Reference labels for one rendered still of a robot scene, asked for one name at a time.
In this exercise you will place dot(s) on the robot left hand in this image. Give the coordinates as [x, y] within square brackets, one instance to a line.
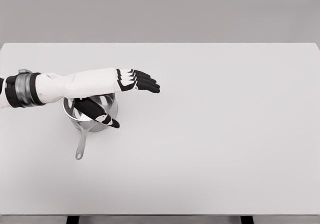
[92, 81]

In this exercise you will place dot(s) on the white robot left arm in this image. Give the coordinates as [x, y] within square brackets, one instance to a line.
[47, 88]

